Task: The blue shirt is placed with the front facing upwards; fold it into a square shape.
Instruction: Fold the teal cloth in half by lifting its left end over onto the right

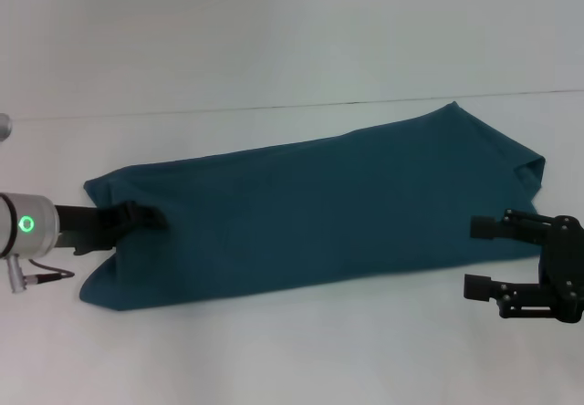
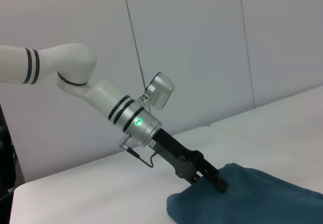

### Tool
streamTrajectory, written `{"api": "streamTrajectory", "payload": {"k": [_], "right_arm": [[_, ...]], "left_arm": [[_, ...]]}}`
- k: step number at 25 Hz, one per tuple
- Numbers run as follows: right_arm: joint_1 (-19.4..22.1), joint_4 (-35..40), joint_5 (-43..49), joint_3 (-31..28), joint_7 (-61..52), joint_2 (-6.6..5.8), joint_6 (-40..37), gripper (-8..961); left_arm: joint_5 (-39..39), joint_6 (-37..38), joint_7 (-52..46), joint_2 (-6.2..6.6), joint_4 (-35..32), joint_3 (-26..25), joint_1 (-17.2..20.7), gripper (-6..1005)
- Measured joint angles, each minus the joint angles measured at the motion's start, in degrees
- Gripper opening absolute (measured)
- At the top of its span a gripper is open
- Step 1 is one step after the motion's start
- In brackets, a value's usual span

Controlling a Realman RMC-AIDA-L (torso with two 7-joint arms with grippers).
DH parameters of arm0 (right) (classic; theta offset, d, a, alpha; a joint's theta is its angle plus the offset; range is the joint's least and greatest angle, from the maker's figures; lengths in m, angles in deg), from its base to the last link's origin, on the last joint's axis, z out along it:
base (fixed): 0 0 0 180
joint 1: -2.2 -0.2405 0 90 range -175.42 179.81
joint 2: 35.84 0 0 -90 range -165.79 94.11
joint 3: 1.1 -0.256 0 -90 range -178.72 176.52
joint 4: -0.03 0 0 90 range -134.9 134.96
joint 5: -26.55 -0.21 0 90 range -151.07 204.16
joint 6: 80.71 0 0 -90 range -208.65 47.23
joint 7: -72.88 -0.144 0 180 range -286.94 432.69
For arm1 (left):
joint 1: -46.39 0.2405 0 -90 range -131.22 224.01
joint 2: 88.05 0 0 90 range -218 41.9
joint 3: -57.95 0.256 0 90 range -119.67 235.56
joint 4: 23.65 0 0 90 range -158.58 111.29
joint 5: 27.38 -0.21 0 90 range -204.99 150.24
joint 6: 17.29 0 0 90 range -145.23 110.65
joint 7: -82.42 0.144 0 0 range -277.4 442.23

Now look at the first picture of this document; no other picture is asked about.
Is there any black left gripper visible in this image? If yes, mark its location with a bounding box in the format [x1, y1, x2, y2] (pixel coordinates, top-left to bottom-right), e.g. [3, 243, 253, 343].
[53, 200, 169, 256]

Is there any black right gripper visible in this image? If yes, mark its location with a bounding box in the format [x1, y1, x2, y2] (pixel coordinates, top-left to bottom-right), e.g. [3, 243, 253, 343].
[463, 208, 584, 325]

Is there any teal shirt with FREE print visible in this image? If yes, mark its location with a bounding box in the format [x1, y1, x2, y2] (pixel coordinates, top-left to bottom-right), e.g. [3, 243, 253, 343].
[78, 100, 548, 313]

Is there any left arm cable connector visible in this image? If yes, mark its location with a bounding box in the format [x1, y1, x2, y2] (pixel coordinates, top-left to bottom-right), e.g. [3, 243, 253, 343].
[5, 256, 77, 295]

